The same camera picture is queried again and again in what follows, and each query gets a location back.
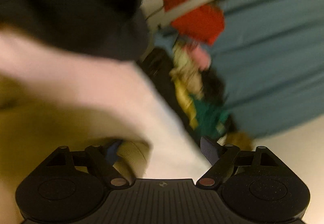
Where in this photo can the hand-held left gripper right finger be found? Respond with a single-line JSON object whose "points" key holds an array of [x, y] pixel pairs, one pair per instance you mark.
{"points": [[208, 149]]}

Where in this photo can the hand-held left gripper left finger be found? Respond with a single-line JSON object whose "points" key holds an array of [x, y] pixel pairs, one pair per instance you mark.
{"points": [[111, 154]]}

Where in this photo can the tan shirt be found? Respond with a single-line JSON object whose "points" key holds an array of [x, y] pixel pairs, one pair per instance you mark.
{"points": [[50, 125]]}

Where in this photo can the beige clothes pile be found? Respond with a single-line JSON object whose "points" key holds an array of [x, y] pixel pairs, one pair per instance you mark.
{"points": [[184, 72]]}

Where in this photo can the green garment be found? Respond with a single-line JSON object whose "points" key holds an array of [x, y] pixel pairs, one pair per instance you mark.
{"points": [[207, 115]]}

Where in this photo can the yellow-green garment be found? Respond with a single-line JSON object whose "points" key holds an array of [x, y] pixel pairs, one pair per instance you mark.
{"points": [[187, 105]]}

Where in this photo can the pink garment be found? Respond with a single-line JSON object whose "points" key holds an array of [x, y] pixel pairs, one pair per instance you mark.
{"points": [[201, 58]]}

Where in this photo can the wide blue curtain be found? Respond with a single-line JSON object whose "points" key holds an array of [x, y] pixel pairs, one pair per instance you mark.
{"points": [[265, 61]]}

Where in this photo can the red garment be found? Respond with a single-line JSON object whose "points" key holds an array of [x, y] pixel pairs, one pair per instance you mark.
{"points": [[200, 23]]}

